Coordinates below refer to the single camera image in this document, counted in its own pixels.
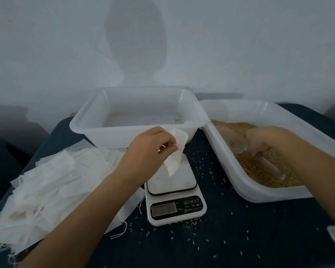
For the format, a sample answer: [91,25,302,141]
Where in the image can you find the person's right forearm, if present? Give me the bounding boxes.
[280,135,335,224]

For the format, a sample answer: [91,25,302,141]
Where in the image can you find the white mesh bag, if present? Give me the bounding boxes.
[159,128,189,178]

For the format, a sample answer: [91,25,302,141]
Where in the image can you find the clear plastic scoop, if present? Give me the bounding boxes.
[215,123,288,182]

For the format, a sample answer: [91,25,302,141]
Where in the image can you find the person's left forearm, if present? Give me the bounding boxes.
[19,171,141,268]

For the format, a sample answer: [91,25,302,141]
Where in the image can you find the pile of white bags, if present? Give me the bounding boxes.
[0,139,146,257]

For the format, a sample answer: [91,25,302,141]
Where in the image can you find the person's left hand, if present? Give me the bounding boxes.
[115,127,180,186]

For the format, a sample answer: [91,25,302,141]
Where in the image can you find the white digital kitchen scale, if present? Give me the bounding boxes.
[144,159,208,227]

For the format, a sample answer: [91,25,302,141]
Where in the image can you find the brown grain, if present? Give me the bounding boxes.
[211,120,305,189]

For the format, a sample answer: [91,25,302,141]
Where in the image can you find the white tray of grain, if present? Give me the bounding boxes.
[199,99,335,204]

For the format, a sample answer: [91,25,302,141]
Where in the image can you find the dark blue tablecloth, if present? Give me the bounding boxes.
[0,103,335,268]
[0,137,24,216]

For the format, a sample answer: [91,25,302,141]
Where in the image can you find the person's right hand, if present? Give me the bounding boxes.
[245,127,294,161]

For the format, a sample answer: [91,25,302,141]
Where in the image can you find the white plastic tub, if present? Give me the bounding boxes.
[69,87,208,149]

